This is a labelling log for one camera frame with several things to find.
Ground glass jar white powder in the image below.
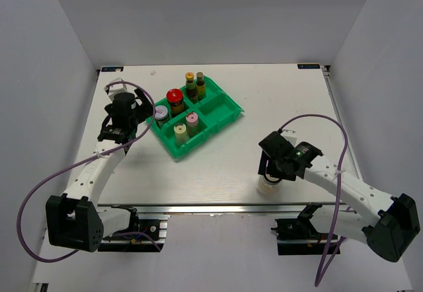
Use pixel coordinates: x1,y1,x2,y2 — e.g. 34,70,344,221
256,176,281,195

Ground white-lid spice jar red label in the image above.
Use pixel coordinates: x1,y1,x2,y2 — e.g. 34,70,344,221
154,105,170,129

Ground red-lid chili sauce jar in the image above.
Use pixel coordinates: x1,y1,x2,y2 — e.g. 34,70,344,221
166,89,184,117

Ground cream-cap white spice shaker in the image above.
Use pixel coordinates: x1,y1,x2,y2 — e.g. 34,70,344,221
174,123,190,147

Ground pink-cap brown spice shaker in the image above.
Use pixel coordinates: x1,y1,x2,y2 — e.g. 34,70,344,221
185,112,199,137

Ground dark sauce bottle yellow cap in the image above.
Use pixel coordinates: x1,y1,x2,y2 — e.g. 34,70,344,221
185,72,198,104

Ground small brown-cap sauce bottle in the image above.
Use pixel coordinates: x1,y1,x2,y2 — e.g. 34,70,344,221
196,72,206,100

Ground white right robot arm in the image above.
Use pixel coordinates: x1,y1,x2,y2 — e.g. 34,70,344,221
258,131,420,262

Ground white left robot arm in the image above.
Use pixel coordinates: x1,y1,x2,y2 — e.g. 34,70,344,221
46,78,153,252

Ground blue left corner label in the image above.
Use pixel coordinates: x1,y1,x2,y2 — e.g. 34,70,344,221
100,66,124,73

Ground blue corner label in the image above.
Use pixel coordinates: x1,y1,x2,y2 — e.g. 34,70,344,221
297,63,321,69
100,66,124,73

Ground green four-compartment plastic tray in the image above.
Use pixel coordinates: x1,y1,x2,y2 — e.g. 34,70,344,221
146,76,244,160

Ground blue right corner label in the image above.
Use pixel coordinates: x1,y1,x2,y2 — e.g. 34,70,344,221
297,63,321,69

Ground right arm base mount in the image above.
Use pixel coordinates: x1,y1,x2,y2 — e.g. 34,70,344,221
271,203,328,256

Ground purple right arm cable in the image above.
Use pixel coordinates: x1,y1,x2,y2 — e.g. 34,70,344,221
277,114,348,287

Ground aluminium table edge rail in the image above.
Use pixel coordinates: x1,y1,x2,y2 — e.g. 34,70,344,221
98,201,344,215

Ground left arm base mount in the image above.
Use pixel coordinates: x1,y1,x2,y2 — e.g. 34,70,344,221
97,205,167,253

